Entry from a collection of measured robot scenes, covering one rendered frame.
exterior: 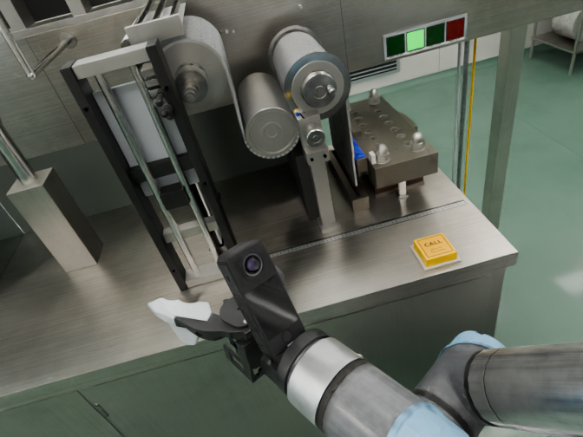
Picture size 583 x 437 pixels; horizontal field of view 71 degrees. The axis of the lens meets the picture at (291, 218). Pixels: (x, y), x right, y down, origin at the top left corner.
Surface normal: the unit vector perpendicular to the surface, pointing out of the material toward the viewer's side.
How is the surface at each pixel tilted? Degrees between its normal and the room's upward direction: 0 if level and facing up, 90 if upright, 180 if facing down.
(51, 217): 90
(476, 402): 74
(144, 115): 90
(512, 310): 0
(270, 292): 61
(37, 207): 90
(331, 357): 12
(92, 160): 90
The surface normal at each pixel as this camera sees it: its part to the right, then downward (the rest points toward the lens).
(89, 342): -0.20, -0.77
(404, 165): 0.18, 0.58
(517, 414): -0.76, 0.48
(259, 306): 0.53, -0.09
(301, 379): -0.58, -0.30
